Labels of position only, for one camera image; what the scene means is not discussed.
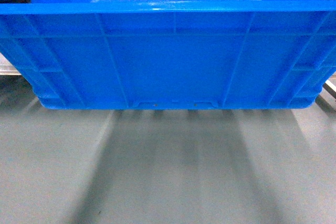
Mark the large blue plastic crate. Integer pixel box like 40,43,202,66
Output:
1,0,335,110

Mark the steel roller shelf frame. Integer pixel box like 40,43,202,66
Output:
1,55,335,98

